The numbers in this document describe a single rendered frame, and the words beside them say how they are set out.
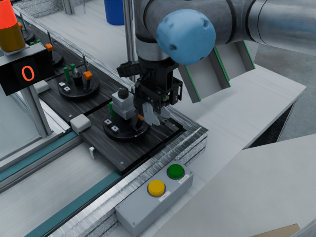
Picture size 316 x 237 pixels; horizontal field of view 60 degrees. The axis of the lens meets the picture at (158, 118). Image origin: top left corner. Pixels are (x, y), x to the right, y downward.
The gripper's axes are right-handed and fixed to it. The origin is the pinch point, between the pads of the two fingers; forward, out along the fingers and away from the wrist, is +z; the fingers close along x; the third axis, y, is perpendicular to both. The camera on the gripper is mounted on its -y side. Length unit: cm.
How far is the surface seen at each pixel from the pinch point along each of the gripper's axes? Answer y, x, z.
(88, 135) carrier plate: -15.1, -10.6, 9.5
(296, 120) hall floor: 2, 160, 107
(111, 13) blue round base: -88, 53, 14
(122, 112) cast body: -8.5, -2.2, 1.7
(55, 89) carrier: -41.6, -6.4, 9.5
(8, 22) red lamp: -19.7, -18.8, -25.5
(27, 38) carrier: -80, 2, 8
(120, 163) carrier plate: -0.5, -10.5, 9.5
